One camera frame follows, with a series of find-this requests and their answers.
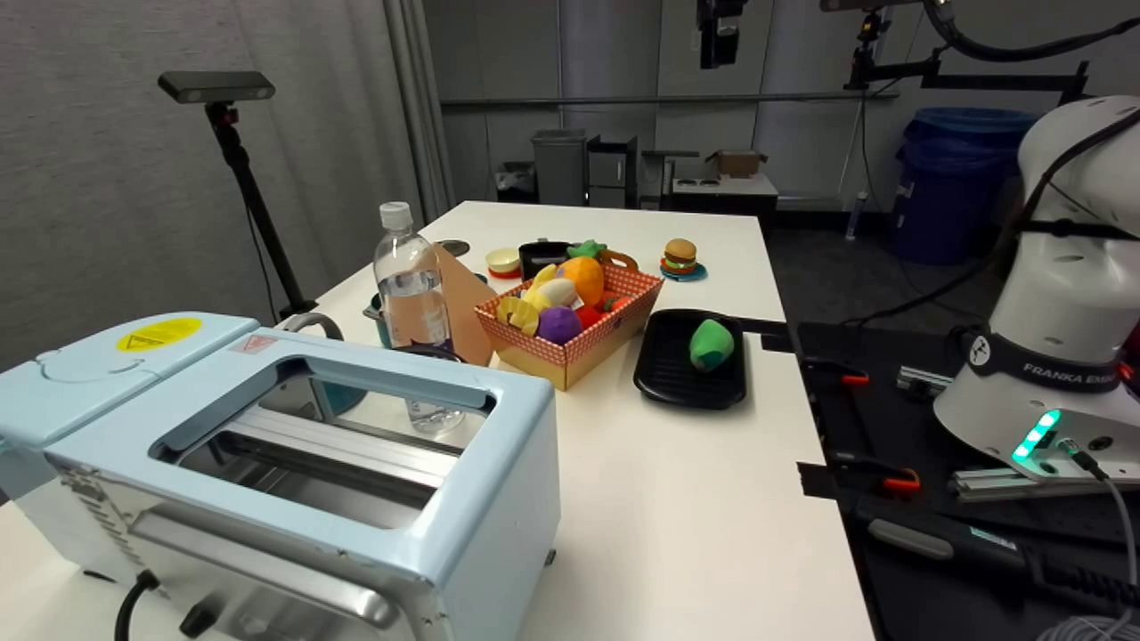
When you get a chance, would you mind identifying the yellow banana plush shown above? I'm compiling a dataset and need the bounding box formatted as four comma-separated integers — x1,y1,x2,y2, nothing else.
522,265,580,314

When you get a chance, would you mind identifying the orange pineapple plush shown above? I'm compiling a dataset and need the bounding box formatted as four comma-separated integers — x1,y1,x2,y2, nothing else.
560,239,613,311

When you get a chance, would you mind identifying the purple plush fruit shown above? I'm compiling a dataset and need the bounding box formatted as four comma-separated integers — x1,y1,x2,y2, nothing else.
535,303,585,348

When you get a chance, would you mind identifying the yellow plush fruit slice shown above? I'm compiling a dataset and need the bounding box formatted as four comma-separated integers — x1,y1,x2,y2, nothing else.
494,291,543,339

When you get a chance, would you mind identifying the green plush fruit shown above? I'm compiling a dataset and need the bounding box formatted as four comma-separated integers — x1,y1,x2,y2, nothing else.
689,314,738,374

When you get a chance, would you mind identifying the orange cardboard box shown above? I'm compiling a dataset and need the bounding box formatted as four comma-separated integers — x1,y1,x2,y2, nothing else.
427,243,665,393

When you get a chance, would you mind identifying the black toy pot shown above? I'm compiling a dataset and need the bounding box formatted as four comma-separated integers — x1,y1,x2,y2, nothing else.
516,239,575,281

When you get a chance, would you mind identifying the red and cream toy pan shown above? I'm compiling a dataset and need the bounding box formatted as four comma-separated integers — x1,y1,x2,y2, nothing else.
480,246,528,285

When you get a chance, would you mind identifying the black plastic tray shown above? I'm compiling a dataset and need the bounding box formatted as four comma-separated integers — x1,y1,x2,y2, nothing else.
632,306,751,414

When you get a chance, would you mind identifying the toy burger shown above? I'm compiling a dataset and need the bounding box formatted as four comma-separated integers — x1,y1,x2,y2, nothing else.
658,235,702,281

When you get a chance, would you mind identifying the small blue plate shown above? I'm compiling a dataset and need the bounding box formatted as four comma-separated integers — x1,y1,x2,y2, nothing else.
656,259,712,288

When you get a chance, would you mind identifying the clear plastic water bottle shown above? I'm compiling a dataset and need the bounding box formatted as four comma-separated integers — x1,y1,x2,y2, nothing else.
372,196,455,358

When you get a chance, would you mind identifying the small wooden background table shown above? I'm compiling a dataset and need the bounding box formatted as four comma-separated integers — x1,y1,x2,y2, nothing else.
658,167,783,220

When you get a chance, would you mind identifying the black tape strip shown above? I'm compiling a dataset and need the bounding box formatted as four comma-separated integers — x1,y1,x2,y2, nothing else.
746,314,801,355
795,458,841,503

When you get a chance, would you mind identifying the light blue toaster oven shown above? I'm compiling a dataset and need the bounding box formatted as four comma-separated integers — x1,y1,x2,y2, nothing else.
0,311,564,641

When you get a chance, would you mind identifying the black tripod stand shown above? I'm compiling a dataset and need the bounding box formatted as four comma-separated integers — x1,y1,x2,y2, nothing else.
205,101,322,319

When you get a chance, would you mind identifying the blue trash bin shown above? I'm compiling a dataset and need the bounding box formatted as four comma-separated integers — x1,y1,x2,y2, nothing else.
890,103,1039,267

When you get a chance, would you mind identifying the black camera on boom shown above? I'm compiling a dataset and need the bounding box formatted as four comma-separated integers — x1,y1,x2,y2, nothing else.
695,0,751,72

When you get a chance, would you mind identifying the black toaster power cable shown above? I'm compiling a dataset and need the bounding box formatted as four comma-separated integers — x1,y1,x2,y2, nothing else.
112,567,165,641

